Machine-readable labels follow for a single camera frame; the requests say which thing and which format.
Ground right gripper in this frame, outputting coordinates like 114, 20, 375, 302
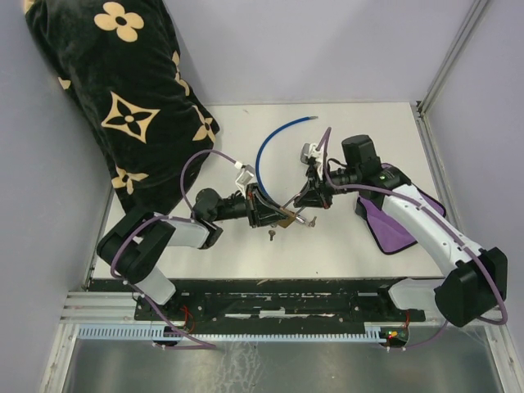
291, 164, 356, 211

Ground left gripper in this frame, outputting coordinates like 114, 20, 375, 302
213, 182, 291, 228

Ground long-shackle brass padlock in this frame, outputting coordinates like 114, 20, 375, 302
277, 194, 307, 228

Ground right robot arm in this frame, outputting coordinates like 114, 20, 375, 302
293, 133, 508, 328

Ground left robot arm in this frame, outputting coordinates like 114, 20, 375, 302
97, 183, 293, 319

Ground purple cloth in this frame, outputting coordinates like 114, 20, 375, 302
357, 165, 449, 262

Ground black floral plush pillow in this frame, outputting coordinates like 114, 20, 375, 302
23, 1, 219, 214

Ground silver cable lock keys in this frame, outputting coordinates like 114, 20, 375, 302
307, 216, 317, 228

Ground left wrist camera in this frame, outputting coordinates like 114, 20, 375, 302
234, 161, 255, 197

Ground blue cable lock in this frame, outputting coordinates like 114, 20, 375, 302
255, 115, 318, 209

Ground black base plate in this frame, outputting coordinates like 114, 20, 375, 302
133, 278, 427, 328

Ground aluminium frame rail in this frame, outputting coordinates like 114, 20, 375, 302
417, 0, 492, 120

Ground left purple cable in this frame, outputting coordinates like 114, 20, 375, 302
110, 149, 246, 353

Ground blue cable duct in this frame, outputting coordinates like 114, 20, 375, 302
76, 321, 390, 341

